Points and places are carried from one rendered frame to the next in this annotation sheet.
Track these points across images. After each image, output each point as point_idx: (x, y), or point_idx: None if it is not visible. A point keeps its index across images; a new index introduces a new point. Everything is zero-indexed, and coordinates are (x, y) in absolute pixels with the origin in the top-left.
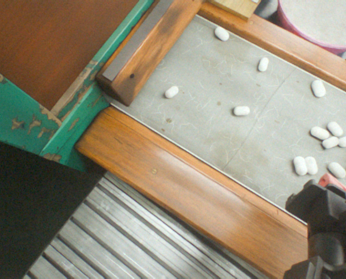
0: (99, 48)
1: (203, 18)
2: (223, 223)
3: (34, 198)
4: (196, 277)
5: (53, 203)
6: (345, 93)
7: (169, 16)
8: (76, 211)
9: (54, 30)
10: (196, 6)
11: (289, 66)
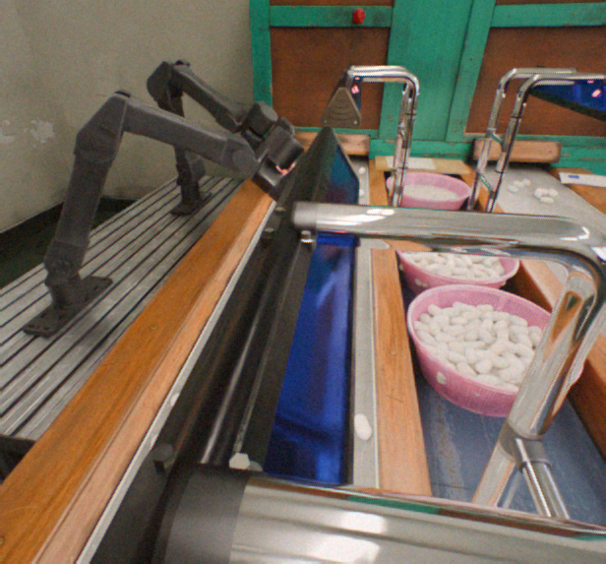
0: (306, 126)
1: (367, 168)
2: None
3: None
4: (222, 206)
5: None
6: (367, 204)
7: (339, 138)
8: (237, 178)
9: (293, 98)
10: (359, 150)
11: (366, 189)
